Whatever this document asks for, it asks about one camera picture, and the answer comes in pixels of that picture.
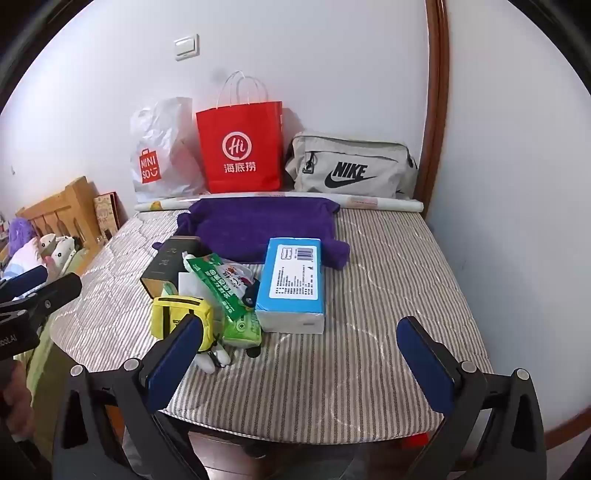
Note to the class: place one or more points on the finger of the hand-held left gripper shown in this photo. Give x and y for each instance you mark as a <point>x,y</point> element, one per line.
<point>27,279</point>
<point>55,293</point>

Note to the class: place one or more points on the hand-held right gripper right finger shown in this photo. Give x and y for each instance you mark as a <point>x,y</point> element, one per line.
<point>425,364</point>

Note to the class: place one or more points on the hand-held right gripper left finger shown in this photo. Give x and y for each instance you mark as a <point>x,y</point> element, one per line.
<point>178,360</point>

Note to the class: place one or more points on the white plush charm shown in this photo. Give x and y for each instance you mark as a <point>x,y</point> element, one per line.
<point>212,360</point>

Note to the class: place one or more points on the yellow pouch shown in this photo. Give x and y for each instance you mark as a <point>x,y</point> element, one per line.
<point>166,318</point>

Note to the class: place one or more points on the mint green pouch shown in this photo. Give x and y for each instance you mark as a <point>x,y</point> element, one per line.
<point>168,290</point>

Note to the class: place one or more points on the clear plastic bag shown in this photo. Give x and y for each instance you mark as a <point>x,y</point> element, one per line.
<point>217,281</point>

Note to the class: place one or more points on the person's left hand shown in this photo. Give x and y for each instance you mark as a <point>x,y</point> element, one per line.
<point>18,397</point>

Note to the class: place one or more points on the pink blue striped pillow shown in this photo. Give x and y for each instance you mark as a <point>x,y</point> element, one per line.
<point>25,261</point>

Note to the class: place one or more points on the green bedding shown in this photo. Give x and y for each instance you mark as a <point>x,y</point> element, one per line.
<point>39,360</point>

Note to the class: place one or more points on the white spotted plush toy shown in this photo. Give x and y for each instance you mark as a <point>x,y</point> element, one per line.
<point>60,247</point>

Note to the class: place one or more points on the purple plush toy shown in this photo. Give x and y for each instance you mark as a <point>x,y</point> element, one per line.
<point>21,230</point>

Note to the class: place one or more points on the wooden headboard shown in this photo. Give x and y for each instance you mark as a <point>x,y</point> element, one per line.
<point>69,203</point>

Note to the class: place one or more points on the striped quilted mattress pad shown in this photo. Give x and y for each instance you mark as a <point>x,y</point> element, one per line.
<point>346,323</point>

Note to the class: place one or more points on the dark green box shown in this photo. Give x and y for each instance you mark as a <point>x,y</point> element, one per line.
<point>166,267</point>

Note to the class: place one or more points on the blue tissue pack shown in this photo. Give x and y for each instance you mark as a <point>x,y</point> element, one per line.
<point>291,286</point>

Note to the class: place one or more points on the purple towel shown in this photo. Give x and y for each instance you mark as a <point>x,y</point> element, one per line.
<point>244,226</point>

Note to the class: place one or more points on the rolled white paper poster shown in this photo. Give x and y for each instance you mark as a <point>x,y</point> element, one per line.
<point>383,203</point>

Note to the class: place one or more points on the white plastic shopping bag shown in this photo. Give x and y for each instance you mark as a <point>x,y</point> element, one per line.
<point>161,134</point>

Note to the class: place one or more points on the beige waist bag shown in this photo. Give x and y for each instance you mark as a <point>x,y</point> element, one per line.
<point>318,157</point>

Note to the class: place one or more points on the red paper shopping bag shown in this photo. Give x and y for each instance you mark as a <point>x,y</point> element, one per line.
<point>240,124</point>

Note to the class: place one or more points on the brown wooden door frame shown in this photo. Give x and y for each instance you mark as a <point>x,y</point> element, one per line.
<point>436,92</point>

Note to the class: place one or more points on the white wall switch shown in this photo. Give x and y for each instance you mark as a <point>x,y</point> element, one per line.
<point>187,47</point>

